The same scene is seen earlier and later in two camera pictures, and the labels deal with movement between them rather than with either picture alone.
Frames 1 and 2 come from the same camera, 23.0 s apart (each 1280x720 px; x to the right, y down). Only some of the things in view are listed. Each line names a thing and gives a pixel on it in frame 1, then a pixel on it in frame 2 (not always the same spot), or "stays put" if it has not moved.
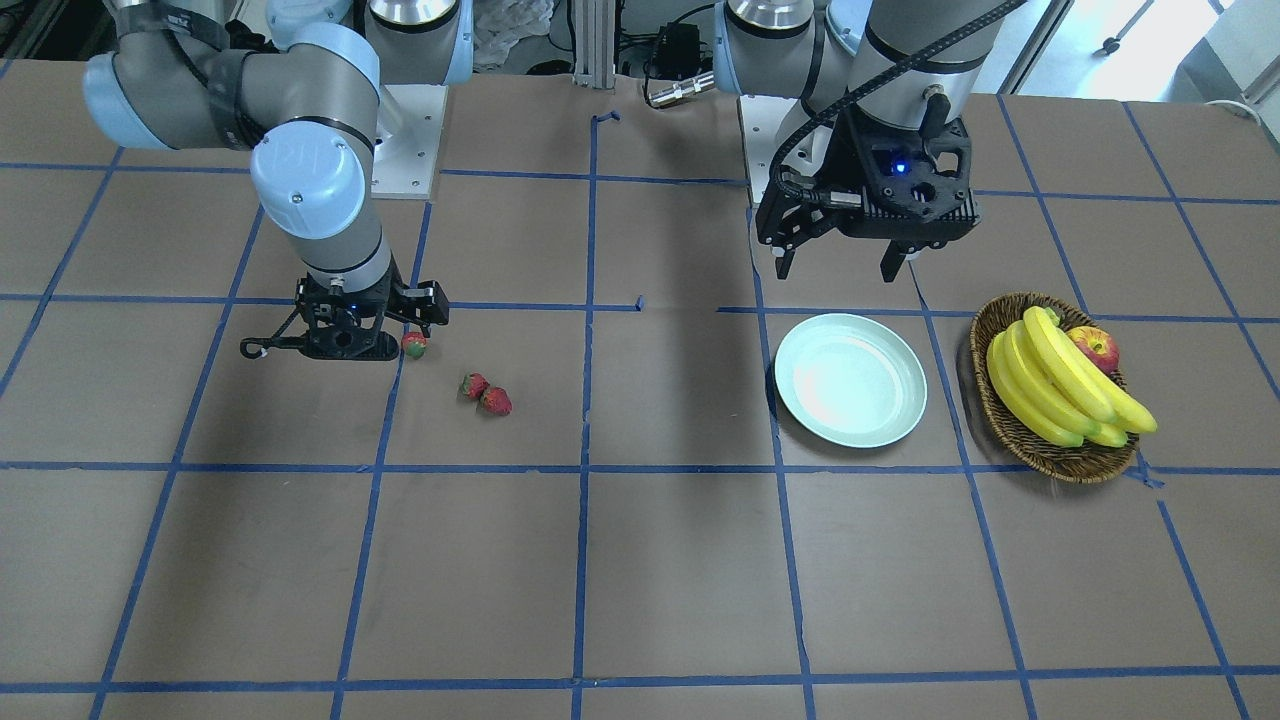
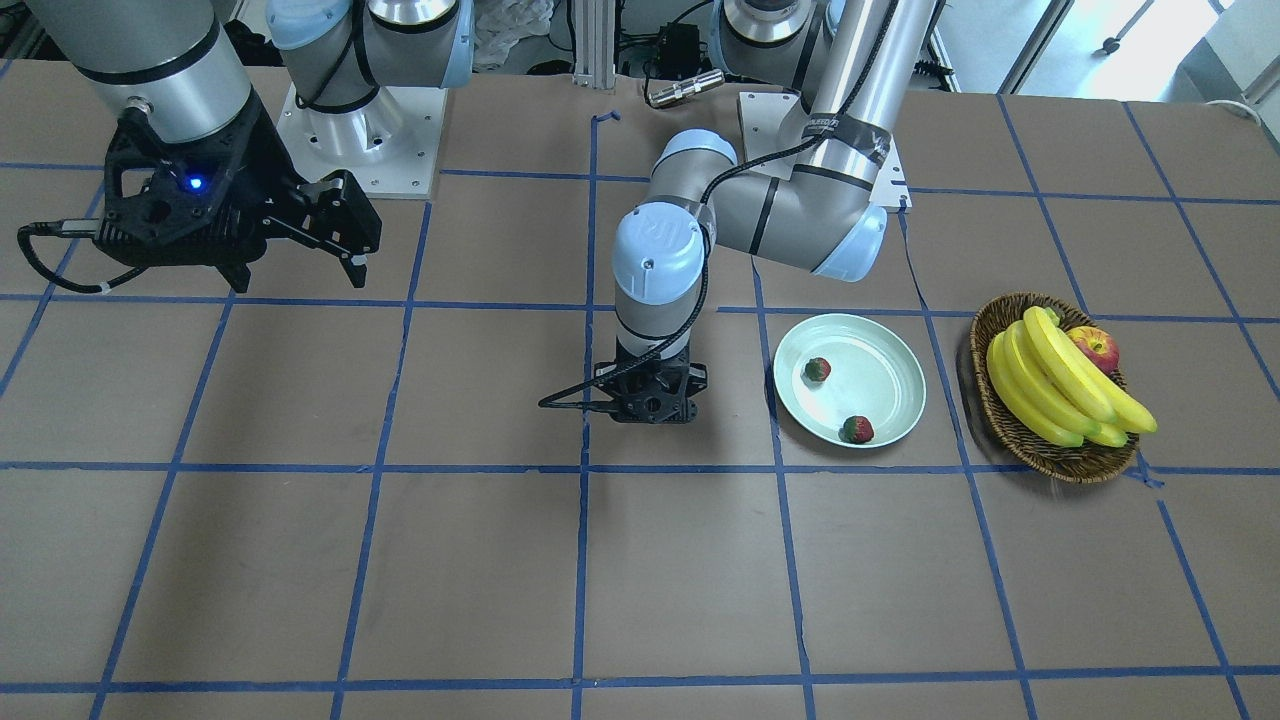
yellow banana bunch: (1053, 392) stays put
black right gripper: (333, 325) → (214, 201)
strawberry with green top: (414, 344) → (817, 369)
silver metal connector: (681, 90) stays put
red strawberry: (474, 384) → (857, 429)
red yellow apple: (1098, 346) stays put
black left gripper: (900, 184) → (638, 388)
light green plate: (850, 380) stays put
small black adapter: (677, 52) stays put
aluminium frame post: (594, 63) stays put
